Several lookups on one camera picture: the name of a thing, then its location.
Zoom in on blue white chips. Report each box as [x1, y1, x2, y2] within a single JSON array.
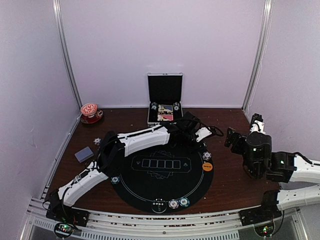
[[168, 199, 179, 209], [202, 151, 212, 161]]

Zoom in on orange big blind button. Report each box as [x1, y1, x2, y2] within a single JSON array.
[[202, 162, 213, 172]]

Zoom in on green chips front seat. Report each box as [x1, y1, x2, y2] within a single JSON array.
[[178, 197, 190, 208]]

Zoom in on green chips seat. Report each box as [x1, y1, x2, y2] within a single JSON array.
[[178, 197, 190, 208], [110, 176, 120, 185]]

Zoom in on blue white chips front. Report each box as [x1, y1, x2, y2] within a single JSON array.
[[168, 199, 179, 209]]

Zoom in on clear round dealer button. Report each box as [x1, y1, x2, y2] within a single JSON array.
[[151, 198, 167, 214]]

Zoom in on blue white 10 chip stack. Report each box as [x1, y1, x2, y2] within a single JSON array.
[[93, 137, 102, 146]]

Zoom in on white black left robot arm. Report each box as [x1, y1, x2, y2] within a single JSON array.
[[48, 112, 214, 222]]

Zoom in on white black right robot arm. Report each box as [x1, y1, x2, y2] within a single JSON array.
[[224, 127, 320, 221]]

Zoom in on red card box in case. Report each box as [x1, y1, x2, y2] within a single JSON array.
[[157, 114, 174, 122]]

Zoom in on right chip stack in case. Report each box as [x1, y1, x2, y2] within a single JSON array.
[[173, 102, 180, 111]]

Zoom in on chip stack in case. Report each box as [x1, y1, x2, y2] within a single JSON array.
[[150, 102, 158, 111], [173, 102, 180, 111]]

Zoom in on blue card box in case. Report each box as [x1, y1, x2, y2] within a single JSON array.
[[158, 104, 173, 114]]

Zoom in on left chip stack in case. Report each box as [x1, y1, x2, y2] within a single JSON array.
[[150, 102, 158, 111]]

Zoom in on round black poker mat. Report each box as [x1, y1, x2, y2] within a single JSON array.
[[109, 143, 214, 214]]

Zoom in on aluminium poker case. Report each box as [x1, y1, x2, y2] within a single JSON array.
[[147, 73, 183, 126]]

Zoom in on red floral plate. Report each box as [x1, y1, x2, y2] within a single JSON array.
[[80, 109, 104, 124]]

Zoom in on red white patterned bowl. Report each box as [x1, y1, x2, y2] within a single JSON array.
[[80, 103, 98, 117]]

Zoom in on grey blue card deck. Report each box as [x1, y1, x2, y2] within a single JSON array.
[[74, 146, 94, 163]]

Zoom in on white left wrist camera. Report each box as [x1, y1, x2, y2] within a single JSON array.
[[195, 127, 212, 142]]

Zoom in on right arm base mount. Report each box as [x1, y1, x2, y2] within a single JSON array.
[[238, 190, 283, 227]]

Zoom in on aluminium front rail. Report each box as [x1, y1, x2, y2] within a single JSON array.
[[18, 198, 310, 240]]

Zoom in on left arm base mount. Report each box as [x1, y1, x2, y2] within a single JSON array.
[[45, 189, 90, 227]]

